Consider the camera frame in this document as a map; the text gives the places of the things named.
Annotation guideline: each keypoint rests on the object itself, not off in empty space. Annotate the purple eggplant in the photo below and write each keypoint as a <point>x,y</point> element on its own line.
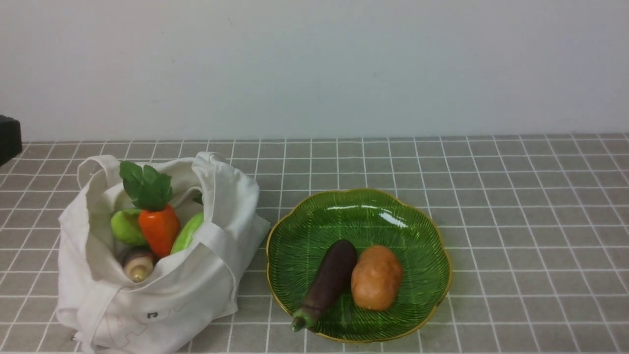
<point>332,277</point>

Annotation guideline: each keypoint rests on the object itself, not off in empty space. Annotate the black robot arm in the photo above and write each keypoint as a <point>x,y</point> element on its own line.
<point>10,139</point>

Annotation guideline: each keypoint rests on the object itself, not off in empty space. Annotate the white cloth bag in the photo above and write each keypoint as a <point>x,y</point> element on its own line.
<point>185,291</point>

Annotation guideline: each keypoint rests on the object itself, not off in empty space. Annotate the green glass plate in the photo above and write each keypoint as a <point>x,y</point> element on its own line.
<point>297,243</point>

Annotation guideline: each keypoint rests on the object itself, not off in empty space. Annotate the brown potato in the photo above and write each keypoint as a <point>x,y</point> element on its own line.
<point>376,278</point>

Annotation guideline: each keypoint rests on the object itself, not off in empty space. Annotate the light green cucumber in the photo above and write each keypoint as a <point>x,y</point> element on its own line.
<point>185,237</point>

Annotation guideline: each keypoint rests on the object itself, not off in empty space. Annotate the orange carrot with leaves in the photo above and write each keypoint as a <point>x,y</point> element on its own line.
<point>151,191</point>

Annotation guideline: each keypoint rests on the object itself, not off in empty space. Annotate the green mango-shaped vegetable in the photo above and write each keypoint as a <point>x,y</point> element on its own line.
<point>126,228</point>

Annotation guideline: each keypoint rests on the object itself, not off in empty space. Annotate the brown and cream mushroom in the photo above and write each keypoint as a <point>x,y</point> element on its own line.
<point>138,263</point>

